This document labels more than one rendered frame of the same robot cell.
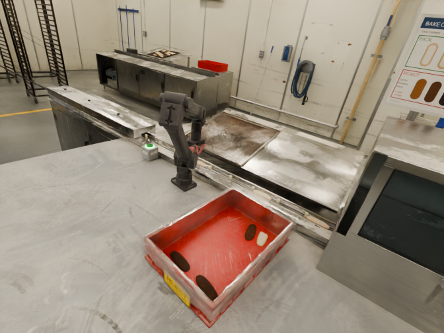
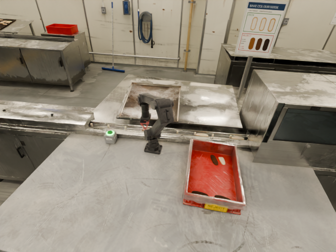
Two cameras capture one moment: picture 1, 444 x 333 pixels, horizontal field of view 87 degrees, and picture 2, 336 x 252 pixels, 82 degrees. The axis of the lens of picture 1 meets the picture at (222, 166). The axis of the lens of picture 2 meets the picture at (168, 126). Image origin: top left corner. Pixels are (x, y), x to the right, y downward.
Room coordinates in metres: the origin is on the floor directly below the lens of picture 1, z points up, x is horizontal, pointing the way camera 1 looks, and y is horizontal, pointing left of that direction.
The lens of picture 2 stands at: (0.05, 0.61, 1.81)
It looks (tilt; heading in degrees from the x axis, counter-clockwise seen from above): 37 degrees down; 330
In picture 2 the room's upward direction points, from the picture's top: 3 degrees clockwise
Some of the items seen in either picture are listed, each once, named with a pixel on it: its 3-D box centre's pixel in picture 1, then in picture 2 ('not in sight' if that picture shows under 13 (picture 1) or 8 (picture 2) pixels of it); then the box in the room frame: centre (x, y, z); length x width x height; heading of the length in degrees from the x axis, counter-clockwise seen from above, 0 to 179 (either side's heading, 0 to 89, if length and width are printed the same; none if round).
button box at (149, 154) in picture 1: (150, 154); (111, 138); (1.23, 0.43, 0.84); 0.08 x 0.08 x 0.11; 57
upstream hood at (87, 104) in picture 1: (94, 107); (15, 114); (1.78, 1.07, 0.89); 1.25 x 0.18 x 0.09; 57
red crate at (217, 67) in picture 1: (213, 65); (62, 28); (5.01, 0.45, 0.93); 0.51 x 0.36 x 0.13; 61
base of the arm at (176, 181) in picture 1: (184, 177); (153, 145); (1.00, 0.18, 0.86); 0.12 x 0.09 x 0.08; 51
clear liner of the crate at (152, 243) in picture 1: (224, 238); (212, 171); (0.61, -0.05, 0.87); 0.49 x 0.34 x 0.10; 142
